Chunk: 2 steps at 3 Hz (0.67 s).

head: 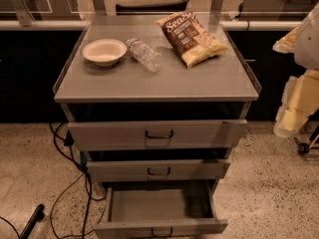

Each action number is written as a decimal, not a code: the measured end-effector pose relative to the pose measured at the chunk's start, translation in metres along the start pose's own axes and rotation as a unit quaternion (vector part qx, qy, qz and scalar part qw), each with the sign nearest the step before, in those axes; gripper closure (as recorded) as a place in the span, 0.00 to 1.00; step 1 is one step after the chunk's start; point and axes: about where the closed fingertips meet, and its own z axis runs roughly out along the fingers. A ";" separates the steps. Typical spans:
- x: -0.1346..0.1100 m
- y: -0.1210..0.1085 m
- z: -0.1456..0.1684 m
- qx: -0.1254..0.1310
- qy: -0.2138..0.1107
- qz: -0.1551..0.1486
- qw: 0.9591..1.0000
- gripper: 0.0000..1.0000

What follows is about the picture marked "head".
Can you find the black chair back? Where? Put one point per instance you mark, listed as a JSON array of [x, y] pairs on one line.
[[160, 8]]

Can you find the brown and yellow chip bag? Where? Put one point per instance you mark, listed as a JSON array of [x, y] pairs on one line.
[[189, 39]]

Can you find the grey open bottom drawer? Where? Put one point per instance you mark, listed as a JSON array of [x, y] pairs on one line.
[[159, 210]]

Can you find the grey metal drawer cabinet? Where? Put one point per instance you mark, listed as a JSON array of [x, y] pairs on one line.
[[220, 88]]

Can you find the grey middle drawer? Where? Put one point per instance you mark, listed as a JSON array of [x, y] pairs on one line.
[[151, 170]]

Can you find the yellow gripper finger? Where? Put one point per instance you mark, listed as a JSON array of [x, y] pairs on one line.
[[287, 43], [300, 100]]

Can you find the white horizontal rail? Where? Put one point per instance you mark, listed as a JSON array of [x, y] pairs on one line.
[[80, 25]]

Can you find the black caster wheel base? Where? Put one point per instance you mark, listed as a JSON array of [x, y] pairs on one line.
[[304, 147]]

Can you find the black pole on floor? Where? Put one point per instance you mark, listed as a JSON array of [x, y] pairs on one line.
[[36, 217]]

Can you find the white paper bowl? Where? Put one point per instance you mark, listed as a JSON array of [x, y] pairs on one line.
[[104, 52]]

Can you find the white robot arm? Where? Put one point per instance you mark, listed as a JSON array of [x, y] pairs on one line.
[[306, 52]]

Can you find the clear plastic water bottle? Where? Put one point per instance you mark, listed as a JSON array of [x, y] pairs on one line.
[[146, 56]]

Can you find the grey top drawer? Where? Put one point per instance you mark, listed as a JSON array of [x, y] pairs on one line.
[[157, 134]]

